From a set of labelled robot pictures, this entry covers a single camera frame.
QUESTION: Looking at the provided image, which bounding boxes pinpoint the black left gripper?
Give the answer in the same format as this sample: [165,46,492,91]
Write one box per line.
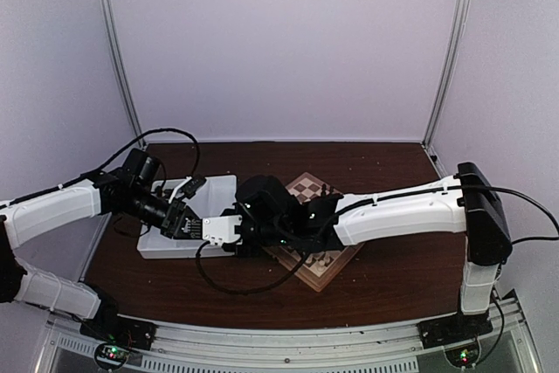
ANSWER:
[126,186,197,239]

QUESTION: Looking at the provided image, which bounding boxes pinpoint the aluminium left corner post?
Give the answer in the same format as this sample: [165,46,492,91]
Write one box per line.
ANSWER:
[100,0,141,136]

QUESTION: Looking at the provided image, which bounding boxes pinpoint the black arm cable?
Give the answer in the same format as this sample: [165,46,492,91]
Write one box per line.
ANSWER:
[194,187,559,361]
[8,127,201,208]

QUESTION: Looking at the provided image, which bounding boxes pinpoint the white plastic sorting tray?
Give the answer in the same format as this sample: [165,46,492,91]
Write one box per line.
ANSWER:
[136,174,240,260]

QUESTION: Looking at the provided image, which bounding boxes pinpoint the aluminium corner post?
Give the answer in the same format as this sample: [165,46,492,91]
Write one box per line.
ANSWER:
[422,0,471,149]
[100,0,141,136]

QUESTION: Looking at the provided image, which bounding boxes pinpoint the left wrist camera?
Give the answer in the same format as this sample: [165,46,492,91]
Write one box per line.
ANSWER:
[169,175,207,204]

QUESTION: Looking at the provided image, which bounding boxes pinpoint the white chess pieces group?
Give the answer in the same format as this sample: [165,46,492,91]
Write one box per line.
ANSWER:
[305,252,331,276]

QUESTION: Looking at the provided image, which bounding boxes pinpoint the aluminium front frame rail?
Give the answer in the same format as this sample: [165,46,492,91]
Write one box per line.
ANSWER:
[34,289,532,373]

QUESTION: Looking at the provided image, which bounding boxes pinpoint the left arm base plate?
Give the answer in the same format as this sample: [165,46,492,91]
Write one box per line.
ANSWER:
[76,316,156,350]

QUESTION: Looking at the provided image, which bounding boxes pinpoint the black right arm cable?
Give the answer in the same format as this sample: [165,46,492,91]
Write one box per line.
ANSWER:
[194,187,559,361]

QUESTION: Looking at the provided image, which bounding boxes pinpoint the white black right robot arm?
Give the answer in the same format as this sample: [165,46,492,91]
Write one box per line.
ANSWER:
[234,162,512,340]

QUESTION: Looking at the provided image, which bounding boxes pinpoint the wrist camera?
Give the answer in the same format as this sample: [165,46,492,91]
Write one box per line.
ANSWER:
[169,175,207,204]
[179,215,242,245]

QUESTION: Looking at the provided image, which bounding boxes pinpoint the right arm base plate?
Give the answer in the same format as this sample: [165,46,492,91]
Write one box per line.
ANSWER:
[417,313,493,349]

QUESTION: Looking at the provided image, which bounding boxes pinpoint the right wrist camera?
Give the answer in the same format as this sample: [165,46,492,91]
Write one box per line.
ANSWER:
[179,215,242,245]

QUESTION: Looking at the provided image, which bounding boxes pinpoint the wooden chess board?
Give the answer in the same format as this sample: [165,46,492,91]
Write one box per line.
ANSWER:
[264,171,366,294]

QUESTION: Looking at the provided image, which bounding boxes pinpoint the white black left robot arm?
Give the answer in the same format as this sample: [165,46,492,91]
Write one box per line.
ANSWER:
[1,149,200,342]

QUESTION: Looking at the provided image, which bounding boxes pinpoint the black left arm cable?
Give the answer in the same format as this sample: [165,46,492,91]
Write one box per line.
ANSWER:
[8,127,201,208]

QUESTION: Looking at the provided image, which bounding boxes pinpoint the left controller board with LEDs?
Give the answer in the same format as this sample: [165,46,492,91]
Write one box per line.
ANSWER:
[93,342,130,370]

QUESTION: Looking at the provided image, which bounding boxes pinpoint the controller board with leds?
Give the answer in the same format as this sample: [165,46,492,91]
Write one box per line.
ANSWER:
[93,342,130,370]
[445,342,480,369]

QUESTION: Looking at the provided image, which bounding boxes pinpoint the aluminium right corner post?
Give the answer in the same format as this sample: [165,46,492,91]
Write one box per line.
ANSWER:
[422,0,471,149]

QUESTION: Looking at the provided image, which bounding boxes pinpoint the right controller board with LEDs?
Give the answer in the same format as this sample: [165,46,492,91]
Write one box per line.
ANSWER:
[445,342,480,369]

